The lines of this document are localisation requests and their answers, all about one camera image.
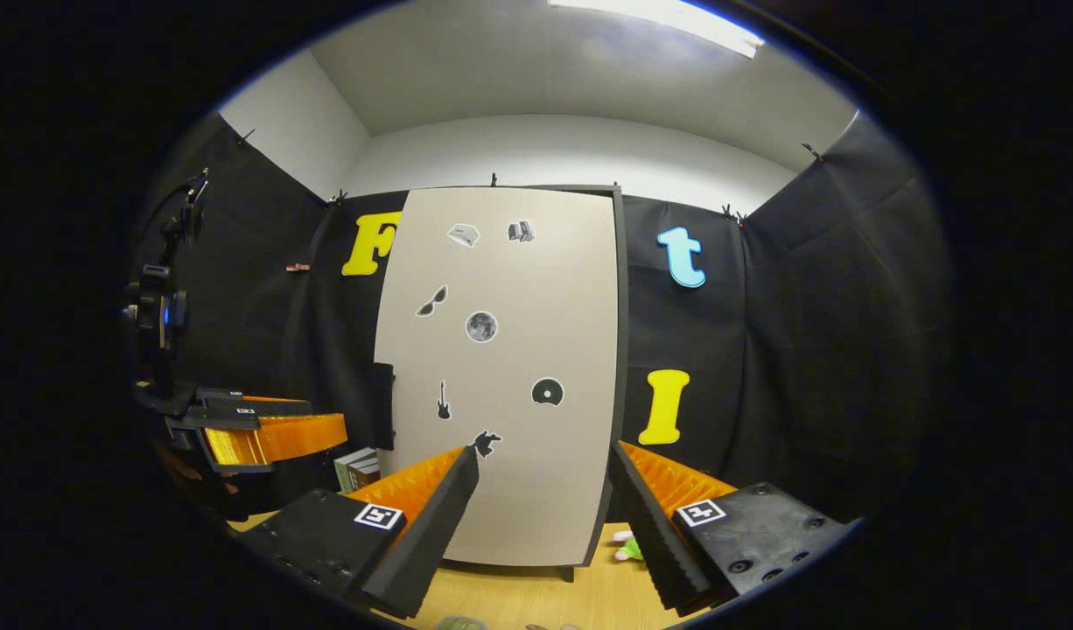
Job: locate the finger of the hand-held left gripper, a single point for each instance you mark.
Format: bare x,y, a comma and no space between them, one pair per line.
265,408
283,437

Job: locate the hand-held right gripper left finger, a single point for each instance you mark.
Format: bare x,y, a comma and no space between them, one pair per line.
440,516

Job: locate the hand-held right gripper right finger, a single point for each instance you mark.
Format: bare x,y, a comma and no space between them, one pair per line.
650,525

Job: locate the beige cabinet door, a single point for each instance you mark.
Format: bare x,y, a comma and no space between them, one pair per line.
536,289

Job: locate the dark grey cabinet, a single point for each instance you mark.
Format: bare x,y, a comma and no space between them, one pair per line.
623,350

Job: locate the green white plush toy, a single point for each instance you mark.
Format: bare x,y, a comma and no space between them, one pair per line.
631,549

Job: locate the green book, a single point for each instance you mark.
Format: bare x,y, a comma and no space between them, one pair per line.
341,472

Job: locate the brown book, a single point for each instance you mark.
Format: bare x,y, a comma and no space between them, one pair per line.
364,474

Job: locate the black backdrop cloth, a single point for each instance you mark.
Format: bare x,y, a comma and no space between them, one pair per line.
808,350

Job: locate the row of black cloth clips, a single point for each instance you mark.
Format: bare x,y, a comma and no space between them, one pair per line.
812,152

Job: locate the ceiling light fixture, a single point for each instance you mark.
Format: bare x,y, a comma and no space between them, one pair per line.
676,17

